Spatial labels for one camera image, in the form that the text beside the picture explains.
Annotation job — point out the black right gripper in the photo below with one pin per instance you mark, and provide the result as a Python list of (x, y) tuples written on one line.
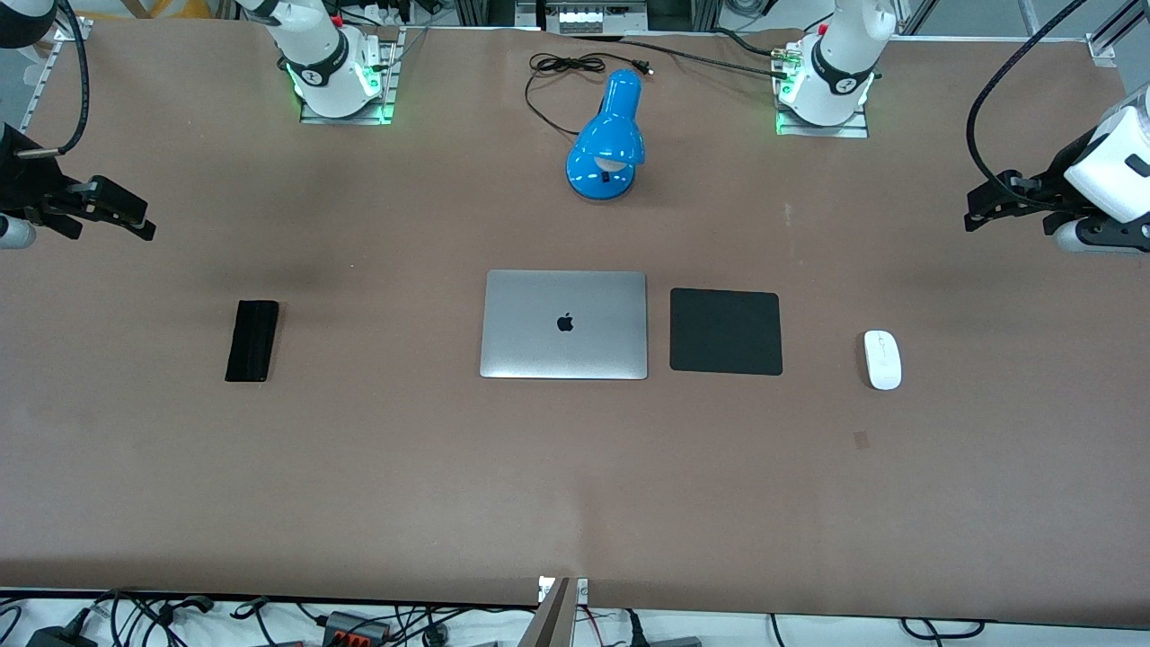
[(20, 178)]

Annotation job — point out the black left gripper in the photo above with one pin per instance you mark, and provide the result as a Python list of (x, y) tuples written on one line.
[(1048, 186)]

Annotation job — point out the white computer mouse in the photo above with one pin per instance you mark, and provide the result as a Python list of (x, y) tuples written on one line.
[(882, 359)]

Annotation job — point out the black mouse pad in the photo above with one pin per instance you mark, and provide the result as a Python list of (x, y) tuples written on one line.
[(726, 332)]

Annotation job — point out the blue desk lamp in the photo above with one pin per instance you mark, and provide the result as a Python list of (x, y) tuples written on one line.
[(611, 135)]

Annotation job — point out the black power adapter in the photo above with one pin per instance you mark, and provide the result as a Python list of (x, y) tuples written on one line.
[(58, 638)]

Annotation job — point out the grey power strip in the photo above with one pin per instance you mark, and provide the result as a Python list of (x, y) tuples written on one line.
[(584, 18)]

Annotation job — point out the silver laptop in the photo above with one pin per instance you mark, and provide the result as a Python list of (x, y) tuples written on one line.
[(564, 325)]

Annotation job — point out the grey connector box orange levers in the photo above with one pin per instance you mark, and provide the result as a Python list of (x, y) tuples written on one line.
[(355, 629)]

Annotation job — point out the black plug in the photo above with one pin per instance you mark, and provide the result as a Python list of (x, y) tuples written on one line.
[(636, 629)]

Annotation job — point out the silver table edge rail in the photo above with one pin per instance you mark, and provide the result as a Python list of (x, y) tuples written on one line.
[(45, 76)]

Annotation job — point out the silver corner bracket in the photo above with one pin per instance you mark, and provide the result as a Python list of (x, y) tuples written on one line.
[(1101, 49)]

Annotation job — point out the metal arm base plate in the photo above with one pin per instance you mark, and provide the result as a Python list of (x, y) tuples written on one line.
[(386, 90), (822, 131)]

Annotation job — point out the silver table edge bracket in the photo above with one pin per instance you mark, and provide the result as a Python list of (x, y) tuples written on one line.
[(581, 589)]

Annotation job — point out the grey slanted post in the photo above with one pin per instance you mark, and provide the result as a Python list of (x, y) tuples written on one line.
[(550, 624)]

